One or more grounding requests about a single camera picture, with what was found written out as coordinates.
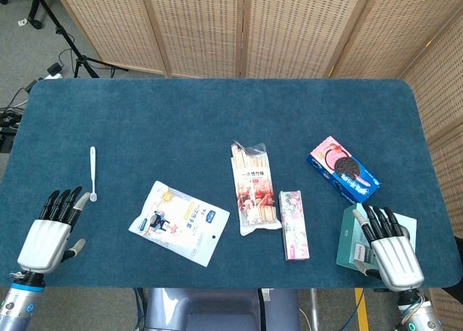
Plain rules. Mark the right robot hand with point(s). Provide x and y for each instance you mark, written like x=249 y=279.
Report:
x=396 y=253

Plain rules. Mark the clear bamboo chopsticks pack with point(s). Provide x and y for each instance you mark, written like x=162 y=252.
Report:
x=253 y=190

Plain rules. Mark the blue table mat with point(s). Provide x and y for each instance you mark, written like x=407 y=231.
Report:
x=217 y=136

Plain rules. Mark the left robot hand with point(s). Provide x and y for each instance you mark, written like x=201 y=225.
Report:
x=45 y=237

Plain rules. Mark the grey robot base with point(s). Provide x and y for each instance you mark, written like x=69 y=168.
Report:
x=220 y=309

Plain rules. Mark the black tripod stand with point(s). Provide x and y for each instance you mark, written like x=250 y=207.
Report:
x=68 y=38

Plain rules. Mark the black office chair base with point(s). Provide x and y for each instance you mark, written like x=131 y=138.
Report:
x=23 y=5

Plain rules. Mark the light green packet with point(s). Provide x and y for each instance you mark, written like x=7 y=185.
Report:
x=351 y=237

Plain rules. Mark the white toothbrush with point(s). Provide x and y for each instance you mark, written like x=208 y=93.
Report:
x=93 y=173

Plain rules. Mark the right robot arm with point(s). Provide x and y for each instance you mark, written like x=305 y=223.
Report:
x=417 y=309

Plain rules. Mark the blue Oreo cookie box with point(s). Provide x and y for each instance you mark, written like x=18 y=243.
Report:
x=343 y=170

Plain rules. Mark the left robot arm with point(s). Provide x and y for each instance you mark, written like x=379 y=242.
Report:
x=20 y=302

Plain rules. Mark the white snack pouch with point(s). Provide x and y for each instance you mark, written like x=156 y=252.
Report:
x=179 y=222

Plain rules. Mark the wicker folding screen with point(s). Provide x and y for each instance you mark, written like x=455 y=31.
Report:
x=289 y=31

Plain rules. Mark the pink floral slim box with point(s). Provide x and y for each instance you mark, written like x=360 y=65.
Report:
x=293 y=226

